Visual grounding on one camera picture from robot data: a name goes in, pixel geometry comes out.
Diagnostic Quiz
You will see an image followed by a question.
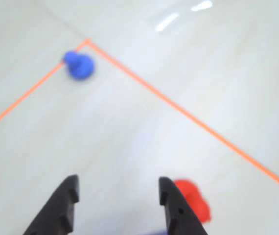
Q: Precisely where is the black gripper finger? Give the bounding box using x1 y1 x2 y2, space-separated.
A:
23 174 79 235
158 176 209 235

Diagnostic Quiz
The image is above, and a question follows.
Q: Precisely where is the red rubber duck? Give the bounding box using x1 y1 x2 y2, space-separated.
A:
173 180 211 223

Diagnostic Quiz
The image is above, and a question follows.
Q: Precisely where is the orange tape strip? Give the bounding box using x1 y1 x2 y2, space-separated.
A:
87 39 279 195
0 39 90 135

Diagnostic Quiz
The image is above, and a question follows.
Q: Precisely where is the blue ball toy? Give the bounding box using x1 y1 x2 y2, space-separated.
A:
62 50 95 80

